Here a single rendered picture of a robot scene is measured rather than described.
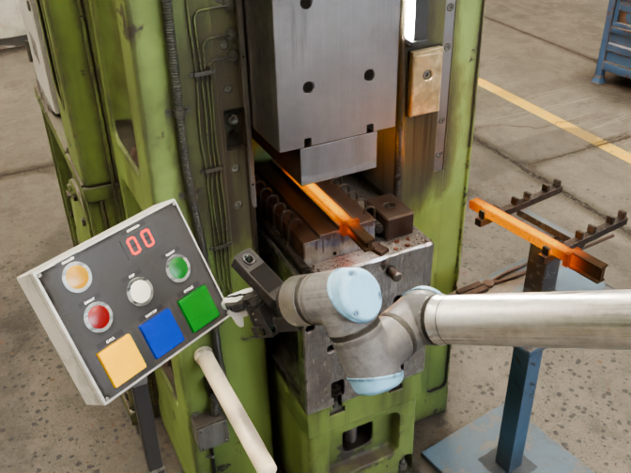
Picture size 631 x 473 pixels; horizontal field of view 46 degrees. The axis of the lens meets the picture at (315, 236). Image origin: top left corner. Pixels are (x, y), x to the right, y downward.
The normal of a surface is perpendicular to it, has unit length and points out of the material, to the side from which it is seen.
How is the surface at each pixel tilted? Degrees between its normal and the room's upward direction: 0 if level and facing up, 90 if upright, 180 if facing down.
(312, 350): 90
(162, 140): 90
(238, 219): 90
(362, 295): 55
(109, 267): 60
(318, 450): 90
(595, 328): 79
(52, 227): 0
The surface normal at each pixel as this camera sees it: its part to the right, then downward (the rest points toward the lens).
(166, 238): 0.66, -0.15
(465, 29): 0.44, 0.47
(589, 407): -0.02, -0.84
